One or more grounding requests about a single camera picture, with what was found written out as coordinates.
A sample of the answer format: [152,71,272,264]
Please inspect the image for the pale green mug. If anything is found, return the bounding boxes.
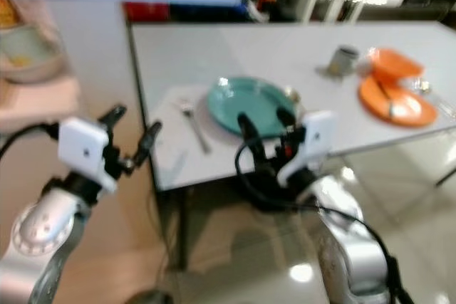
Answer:
[326,45,360,78]

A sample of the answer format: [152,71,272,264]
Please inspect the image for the teal plate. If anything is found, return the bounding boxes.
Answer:
[207,77,296,139]

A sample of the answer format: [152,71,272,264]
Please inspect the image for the silver fork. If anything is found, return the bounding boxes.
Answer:
[180,100,213,154]

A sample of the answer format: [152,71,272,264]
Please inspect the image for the beige side counter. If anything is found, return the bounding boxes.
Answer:
[0,69,81,135]

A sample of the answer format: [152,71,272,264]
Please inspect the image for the black table leg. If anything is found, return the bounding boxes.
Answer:
[162,184,192,271]

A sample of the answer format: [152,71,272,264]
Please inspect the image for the silver spoon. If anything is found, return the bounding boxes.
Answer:
[376,82,400,119]

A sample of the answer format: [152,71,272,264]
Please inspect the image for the beige bowl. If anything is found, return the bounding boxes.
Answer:
[0,24,66,83]

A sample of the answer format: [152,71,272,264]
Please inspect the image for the red cardboard box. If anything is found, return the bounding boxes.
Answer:
[124,2,171,22]

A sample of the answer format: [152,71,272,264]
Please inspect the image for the orange bowl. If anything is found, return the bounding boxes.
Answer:
[368,47,425,83]

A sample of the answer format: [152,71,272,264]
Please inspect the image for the orange plate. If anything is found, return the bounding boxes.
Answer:
[359,74,438,129]

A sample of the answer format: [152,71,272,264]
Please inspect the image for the yellow red snack package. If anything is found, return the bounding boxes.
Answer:
[0,0,20,28]

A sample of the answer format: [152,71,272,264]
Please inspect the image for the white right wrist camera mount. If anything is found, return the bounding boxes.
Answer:
[276,110,336,185]

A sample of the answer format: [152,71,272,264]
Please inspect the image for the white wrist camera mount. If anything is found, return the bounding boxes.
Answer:
[276,110,336,185]
[57,117,119,193]

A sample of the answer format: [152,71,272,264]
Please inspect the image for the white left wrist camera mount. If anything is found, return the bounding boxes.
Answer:
[57,117,119,193]

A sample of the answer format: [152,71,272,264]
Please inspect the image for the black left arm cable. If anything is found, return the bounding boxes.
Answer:
[0,125,62,159]

